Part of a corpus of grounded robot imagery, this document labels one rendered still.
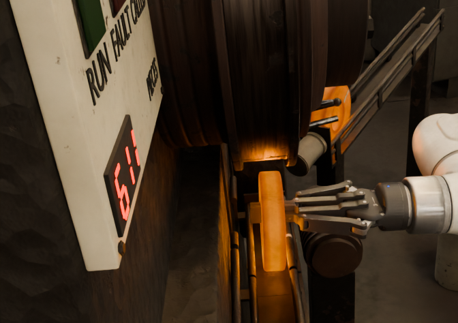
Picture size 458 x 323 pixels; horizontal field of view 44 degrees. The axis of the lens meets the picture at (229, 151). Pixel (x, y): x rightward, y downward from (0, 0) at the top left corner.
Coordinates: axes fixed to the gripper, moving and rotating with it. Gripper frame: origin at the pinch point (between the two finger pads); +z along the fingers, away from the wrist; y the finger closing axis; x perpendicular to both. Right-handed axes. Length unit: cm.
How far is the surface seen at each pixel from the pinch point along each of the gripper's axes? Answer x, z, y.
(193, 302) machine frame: 10.6, 9.9, -30.1
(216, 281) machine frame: 10.5, 7.7, -27.2
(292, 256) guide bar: -4.6, -2.5, -5.3
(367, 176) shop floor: -75, -48, 128
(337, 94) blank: 0.6, -17.3, 42.7
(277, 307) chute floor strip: -10.5, 0.1, -9.9
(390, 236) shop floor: -74, -47, 87
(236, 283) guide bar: -0.7, 5.9, -15.0
